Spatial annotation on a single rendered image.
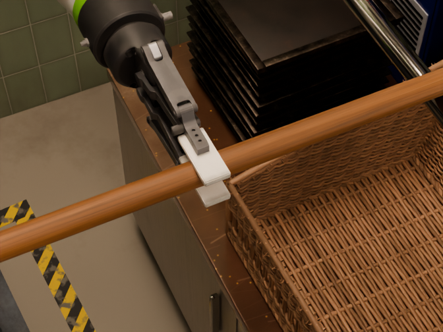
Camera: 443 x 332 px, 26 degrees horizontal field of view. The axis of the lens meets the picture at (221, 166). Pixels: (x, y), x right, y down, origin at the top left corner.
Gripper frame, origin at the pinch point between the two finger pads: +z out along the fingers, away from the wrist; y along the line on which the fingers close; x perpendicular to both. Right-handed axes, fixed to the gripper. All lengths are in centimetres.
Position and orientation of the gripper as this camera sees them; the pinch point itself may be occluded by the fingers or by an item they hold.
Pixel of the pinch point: (204, 167)
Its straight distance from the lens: 102.4
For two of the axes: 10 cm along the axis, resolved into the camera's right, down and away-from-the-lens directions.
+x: -9.0, 3.4, -2.6
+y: 0.0, 6.1, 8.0
